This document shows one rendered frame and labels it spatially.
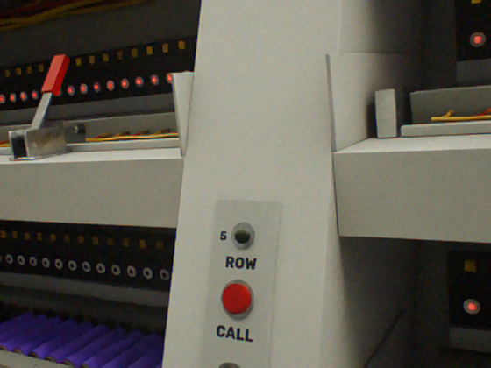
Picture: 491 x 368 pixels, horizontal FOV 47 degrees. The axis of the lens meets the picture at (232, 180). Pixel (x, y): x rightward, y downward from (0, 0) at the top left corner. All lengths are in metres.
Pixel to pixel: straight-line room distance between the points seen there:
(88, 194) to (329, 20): 0.20
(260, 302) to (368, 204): 0.08
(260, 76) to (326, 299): 0.13
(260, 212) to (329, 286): 0.05
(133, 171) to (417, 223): 0.18
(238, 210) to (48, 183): 0.17
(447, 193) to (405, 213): 0.02
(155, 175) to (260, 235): 0.09
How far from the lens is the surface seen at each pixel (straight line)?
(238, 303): 0.30
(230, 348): 0.31
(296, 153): 0.30
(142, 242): 0.54
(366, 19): 0.36
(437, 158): 0.28
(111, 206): 0.38
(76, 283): 0.62
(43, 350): 0.52
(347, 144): 0.31
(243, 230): 0.30
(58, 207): 0.42
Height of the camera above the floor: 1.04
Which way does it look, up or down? 9 degrees up
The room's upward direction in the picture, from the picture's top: 5 degrees clockwise
